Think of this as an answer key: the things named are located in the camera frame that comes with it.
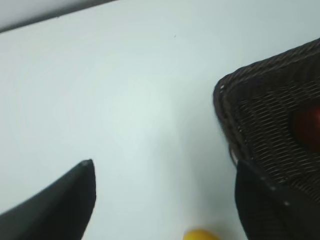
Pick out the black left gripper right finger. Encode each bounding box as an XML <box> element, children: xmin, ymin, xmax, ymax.
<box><xmin>235</xmin><ymin>161</ymin><xmax>320</xmax><ymax>240</ymax></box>

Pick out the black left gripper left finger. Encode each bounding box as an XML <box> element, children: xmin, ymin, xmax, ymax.
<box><xmin>0</xmin><ymin>159</ymin><xmax>97</xmax><ymax>240</ymax></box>

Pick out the dark red apple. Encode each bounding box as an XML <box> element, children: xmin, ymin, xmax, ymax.
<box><xmin>289</xmin><ymin>105</ymin><xmax>320</xmax><ymax>152</ymax></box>

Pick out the black woven wicker basket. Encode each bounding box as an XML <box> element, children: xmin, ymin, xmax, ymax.
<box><xmin>213</xmin><ymin>39</ymin><xmax>320</xmax><ymax>203</ymax></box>

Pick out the yellow banana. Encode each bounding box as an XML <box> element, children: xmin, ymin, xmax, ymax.
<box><xmin>182</xmin><ymin>228</ymin><xmax>219</xmax><ymax>240</ymax></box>

